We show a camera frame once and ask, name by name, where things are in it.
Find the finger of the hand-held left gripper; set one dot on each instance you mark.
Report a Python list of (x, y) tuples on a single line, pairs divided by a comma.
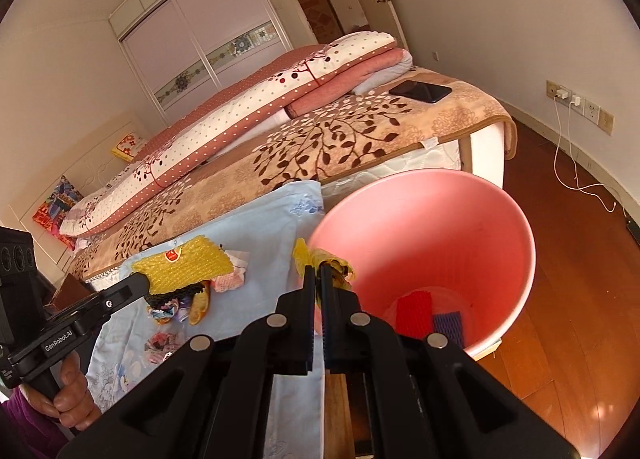
[(122, 291)]

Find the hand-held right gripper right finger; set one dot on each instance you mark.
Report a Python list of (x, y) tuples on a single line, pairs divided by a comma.
[(332, 329)]

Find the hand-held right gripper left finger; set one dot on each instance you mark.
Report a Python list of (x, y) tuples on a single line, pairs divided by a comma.
[(306, 319)]

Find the yellow foam net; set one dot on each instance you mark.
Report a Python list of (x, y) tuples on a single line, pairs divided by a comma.
[(195, 269)]

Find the pink plastic bucket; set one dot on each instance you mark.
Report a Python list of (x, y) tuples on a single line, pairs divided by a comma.
[(450, 249)]

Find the person's left forearm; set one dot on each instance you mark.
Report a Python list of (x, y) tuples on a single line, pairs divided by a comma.
[(20, 431)]

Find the person's left hand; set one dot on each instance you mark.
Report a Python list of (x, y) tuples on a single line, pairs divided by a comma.
[(80, 399)]

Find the crumpled colourful wrapper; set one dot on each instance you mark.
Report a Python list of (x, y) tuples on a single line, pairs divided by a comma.
[(165, 313)]

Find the brown wooden nightstand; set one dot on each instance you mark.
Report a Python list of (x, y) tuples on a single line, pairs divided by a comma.
[(70, 291)]

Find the black foam net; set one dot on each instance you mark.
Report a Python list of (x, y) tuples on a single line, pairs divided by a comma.
[(175, 296)]

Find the red foam net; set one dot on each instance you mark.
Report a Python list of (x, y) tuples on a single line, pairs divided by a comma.
[(415, 314)]

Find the crumpled pink paper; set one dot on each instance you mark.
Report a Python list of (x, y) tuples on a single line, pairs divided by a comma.
[(230, 281)]

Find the white floral pillow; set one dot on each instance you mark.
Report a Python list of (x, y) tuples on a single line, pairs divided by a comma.
[(82, 211)]

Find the light blue floral cloth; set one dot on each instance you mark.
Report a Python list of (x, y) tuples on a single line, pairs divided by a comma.
[(260, 239)]

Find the colourful printed cushion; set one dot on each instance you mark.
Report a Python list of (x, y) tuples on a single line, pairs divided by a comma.
[(57, 209)]

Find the purple foam net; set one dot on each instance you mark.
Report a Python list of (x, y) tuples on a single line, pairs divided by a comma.
[(447, 328)]

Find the white headboard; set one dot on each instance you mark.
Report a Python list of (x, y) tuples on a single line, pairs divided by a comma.
[(75, 159)]

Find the yellow floral pillow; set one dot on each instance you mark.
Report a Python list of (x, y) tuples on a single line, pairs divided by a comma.
[(129, 146)]

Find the brown leaf print blanket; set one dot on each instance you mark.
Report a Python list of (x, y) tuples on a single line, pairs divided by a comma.
[(350, 139)]

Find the dotted pink white quilt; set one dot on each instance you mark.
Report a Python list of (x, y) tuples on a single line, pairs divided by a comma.
[(230, 124)]

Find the folded pink blanket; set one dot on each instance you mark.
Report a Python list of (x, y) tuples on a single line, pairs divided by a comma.
[(340, 79)]

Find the black smartphone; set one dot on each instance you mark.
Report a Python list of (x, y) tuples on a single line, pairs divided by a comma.
[(420, 91)]

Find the folded white sheet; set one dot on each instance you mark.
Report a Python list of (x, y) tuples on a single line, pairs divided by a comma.
[(390, 71)]

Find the white sliding door wardrobe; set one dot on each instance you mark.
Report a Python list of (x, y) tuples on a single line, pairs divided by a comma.
[(195, 39)]

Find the white charger plug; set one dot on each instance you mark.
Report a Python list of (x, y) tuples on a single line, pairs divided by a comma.
[(575, 102), (562, 94)]

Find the white bed frame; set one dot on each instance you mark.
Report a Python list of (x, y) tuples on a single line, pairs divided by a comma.
[(487, 154)]

